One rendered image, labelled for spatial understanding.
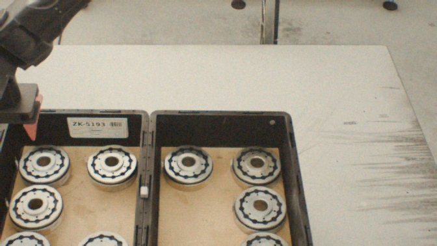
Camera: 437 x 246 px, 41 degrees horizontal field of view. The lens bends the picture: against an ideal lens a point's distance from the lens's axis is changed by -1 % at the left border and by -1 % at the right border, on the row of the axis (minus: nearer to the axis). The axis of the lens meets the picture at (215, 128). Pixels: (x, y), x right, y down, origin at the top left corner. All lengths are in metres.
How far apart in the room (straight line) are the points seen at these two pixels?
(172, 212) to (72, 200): 0.21
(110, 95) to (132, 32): 1.39
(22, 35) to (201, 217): 0.54
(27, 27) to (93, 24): 2.24
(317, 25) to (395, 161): 1.68
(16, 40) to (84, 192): 0.48
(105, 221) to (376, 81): 0.92
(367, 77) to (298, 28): 1.36
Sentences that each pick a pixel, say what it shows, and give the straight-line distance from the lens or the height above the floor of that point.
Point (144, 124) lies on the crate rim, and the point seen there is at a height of 0.93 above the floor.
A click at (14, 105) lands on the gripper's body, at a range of 0.98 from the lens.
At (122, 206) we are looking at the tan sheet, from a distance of 1.22.
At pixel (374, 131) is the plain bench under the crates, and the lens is 1.61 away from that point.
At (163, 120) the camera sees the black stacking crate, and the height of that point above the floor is 0.91.
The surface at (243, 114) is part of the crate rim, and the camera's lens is 1.25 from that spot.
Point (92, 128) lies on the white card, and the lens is 1.29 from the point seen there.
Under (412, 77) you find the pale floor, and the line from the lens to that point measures 2.96.
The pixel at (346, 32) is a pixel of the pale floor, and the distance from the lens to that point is 3.14.
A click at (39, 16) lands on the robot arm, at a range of 0.83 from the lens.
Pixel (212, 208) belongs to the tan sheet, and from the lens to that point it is 1.21.
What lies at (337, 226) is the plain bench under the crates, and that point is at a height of 0.70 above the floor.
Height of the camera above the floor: 1.81
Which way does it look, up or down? 46 degrees down
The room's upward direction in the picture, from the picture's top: 4 degrees clockwise
